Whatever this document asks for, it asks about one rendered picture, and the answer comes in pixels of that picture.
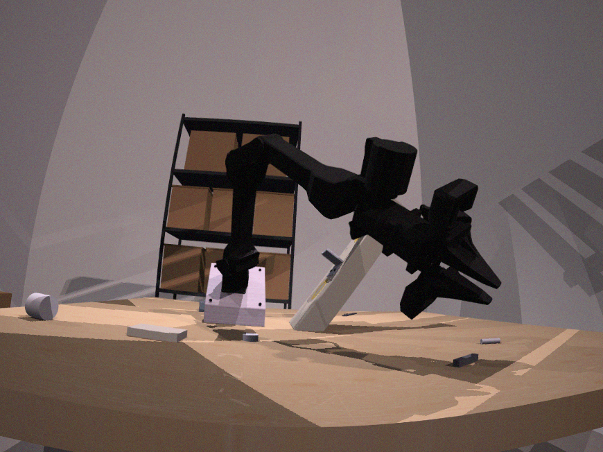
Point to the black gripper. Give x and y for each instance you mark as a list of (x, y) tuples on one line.
[(424, 245)]

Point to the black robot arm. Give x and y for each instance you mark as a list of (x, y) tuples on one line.
[(334, 192)]

